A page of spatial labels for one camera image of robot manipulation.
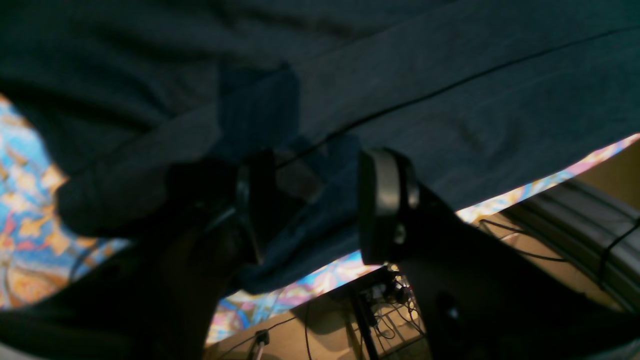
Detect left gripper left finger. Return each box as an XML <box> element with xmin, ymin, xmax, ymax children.
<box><xmin>235</xmin><ymin>150</ymin><xmax>275</xmax><ymax>265</ymax></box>

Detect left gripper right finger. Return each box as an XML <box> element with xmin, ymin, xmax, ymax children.
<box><xmin>358</xmin><ymin>148</ymin><xmax>420</xmax><ymax>265</ymax></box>

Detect black t-shirt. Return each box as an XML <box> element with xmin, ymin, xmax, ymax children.
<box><xmin>1</xmin><ymin>0</ymin><xmax>639</xmax><ymax>294</ymax></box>

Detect patterned tablecloth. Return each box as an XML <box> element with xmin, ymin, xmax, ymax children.
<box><xmin>0</xmin><ymin>95</ymin><xmax>640</xmax><ymax>346</ymax></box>

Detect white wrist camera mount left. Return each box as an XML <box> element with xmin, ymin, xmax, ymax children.
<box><xmin>1</xmin><ymin>184</ymin><xmax>639</xmax><ymax>360</ymax></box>

